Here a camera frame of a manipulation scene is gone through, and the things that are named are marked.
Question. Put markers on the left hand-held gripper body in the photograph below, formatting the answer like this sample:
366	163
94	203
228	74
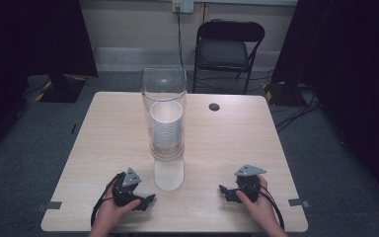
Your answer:
125	192

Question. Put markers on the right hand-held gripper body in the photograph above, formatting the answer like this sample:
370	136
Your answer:
248	186

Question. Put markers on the white paper cup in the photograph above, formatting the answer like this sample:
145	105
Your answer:
169	174

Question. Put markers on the tall clear cylinder container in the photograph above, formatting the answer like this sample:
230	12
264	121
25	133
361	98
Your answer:
163	85

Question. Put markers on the person's left hand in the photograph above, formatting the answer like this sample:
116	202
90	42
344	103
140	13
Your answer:
107	214

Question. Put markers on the person's right hand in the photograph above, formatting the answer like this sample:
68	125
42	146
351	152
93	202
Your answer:
261	210

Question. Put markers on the grey tape strip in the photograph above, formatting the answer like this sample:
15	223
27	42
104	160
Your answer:
298	202
50	206

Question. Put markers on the stack of white paper cups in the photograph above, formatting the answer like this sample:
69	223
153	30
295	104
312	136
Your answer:
166	126

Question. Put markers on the black pen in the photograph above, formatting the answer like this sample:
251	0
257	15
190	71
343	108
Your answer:
74	128

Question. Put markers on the black stand base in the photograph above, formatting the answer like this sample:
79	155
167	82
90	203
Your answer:
64	90
284	94

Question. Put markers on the black folding chair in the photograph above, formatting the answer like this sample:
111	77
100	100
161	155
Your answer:
223	52

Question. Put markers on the black curtain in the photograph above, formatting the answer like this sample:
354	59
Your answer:
29	39
348	65

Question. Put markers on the white wall socket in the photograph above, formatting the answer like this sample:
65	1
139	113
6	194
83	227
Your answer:
183	6

